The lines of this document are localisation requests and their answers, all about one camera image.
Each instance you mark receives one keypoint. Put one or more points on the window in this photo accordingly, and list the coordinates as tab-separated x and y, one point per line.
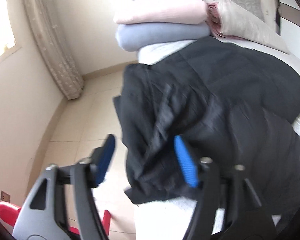
0	30

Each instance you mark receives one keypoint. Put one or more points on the beige floral curtain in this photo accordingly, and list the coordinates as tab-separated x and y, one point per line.
52	42

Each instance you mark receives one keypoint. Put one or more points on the red plastic stool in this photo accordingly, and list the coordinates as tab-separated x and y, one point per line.
7	210

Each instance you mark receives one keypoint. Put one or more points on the beige pillow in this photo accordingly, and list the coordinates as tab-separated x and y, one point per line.
240	22

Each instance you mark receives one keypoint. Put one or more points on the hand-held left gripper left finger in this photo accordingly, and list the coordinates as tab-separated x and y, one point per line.
104	160

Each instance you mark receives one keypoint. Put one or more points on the bed with white cover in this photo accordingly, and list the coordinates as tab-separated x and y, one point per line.
160	217

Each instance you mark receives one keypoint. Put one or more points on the pink pillow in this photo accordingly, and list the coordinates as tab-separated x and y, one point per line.
160	11

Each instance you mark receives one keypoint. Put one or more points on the blue-grey pillow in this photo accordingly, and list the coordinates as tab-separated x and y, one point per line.
160	35

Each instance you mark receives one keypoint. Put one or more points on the brown wall socket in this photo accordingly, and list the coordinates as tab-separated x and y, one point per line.
5	196

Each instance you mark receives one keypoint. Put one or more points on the black quilted coat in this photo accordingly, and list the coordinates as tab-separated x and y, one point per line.
215	105

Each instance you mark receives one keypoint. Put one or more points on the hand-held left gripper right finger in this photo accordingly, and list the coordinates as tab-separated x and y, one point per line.
188	165

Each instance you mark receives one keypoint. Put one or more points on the bed with grey sheet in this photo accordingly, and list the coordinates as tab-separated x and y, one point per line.
155	52

